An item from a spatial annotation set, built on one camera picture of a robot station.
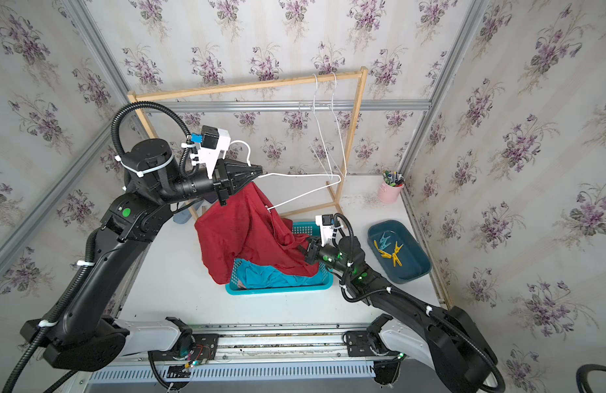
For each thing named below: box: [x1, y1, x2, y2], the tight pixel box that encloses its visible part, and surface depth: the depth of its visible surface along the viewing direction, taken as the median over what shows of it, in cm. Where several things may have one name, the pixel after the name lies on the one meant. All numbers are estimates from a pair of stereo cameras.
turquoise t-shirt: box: [235, 259, 325, 289], surface depth 80 cm
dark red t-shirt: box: [194, 181, 319, 285], surface depth 63 cm
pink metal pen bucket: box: [378, 180, 405, 204], surface depth 107 cm
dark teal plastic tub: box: [366, 219, 432, 285], surface depth 95 cm
